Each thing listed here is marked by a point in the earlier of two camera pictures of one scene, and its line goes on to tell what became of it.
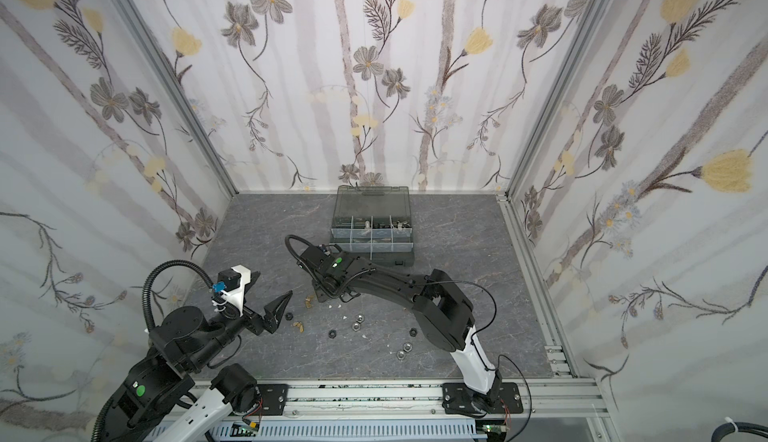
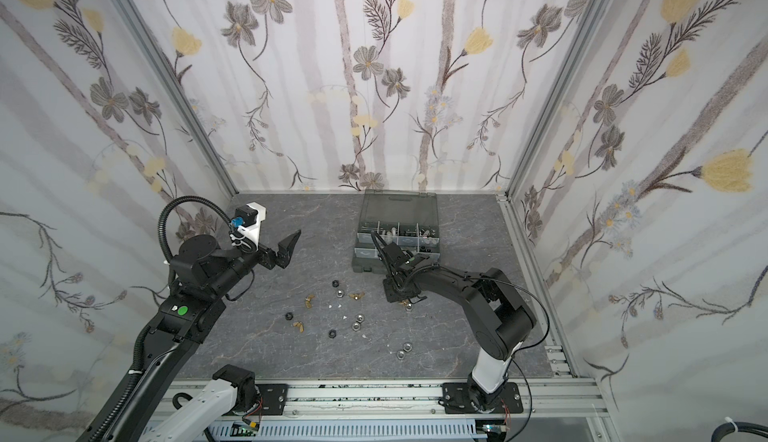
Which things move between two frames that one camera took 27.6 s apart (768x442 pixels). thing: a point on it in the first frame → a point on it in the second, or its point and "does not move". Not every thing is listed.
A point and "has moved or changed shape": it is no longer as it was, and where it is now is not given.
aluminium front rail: [539, 399] does not move
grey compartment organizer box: [374, 224] has moved or changed shape
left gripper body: [252, 322] → [266, 259]
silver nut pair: [407, 347] does not move
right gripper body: [321, 269] → [397, 280]
